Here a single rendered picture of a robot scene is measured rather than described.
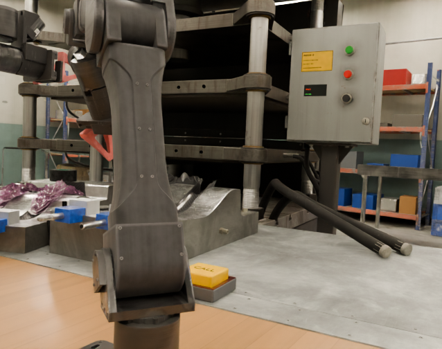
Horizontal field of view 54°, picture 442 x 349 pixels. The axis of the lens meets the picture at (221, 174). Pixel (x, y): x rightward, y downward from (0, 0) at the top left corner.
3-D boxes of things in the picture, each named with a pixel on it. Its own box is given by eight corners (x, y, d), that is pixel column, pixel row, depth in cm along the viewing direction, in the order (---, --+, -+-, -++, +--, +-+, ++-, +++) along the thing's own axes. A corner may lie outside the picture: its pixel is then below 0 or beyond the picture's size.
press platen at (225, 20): (274, 51, 141) (278, -8, 140) (13, 68, 201) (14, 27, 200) (334, 87, 214) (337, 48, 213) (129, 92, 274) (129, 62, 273)
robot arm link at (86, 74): (80, 88, 78) (66, 51, 75) (110, 79, 80) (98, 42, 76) (85, 99, 73) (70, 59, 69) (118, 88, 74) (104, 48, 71)
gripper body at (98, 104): (100, 114, 84) (87, 77, 80) (143, 115, 79) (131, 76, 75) (77, 129, 79) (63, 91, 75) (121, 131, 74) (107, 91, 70)
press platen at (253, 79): (271, 129, 143) (273, 70, 142) (12, 123, 203) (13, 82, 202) (331, 138, 216) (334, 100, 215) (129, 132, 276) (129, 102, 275)
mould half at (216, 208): (149, 274, 78) (152, 200, 77) (48, 253, 90) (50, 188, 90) (258, 233, 122) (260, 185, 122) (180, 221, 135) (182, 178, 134)
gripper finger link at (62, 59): (69, 60, 105) (34, 51, 97) (89, 58, 102) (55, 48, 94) (68, 88, 106) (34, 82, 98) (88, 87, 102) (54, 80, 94)
